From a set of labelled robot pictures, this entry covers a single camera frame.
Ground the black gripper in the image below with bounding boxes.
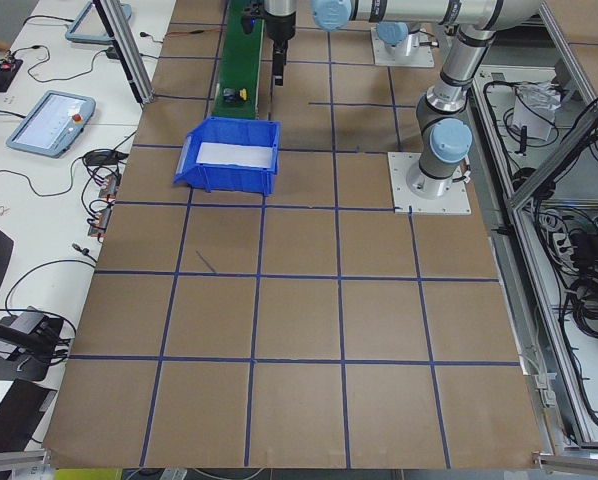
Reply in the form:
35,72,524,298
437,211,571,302
264,12,296,86

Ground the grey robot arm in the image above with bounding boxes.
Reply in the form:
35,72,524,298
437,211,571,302
376,21,421,57
310,0,540,120

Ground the green conveyor belt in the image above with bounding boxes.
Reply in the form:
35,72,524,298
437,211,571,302
212,1,264,119

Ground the left blue plastic bin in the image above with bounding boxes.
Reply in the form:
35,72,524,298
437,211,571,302
173,117,281,196

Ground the white foam pad left bin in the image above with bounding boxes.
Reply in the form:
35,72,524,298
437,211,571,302
197,142,273,168

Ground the teach pendant far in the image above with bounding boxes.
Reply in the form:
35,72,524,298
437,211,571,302
65,2,111,45

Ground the teach pendant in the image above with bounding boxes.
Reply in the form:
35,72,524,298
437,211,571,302
6,90,96,158
65,2,111,45

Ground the teach pendant near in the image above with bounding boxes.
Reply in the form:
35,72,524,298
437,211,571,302
6,90,96,158

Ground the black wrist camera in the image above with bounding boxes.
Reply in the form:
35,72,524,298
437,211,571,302
241,0,263,35

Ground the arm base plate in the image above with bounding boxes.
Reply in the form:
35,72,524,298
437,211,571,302
371,22,437,68
387,152,471,215

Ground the aluminium frame post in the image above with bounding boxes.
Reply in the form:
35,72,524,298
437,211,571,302
93,0,154,105

